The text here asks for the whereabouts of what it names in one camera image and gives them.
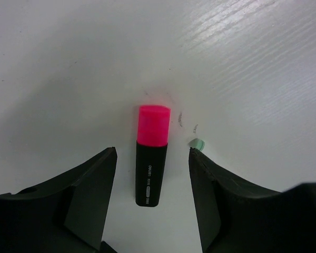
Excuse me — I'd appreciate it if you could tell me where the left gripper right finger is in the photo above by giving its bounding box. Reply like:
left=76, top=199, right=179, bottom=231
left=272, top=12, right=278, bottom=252
left=189, top=149, right=316, bottom=252

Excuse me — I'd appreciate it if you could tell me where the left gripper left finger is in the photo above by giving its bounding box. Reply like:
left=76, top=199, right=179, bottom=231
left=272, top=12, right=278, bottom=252
left=0, top=147, right=117, bottom=252

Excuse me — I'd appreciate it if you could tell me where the mint cap white marker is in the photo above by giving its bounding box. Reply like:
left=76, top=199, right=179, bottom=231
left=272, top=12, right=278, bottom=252
left=189, top=138, right=205, bottom=151

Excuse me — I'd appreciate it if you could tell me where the pink cap black highlighter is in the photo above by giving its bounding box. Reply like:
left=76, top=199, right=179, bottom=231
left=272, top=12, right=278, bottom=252
left=135, top=105, right=171, bottom=207

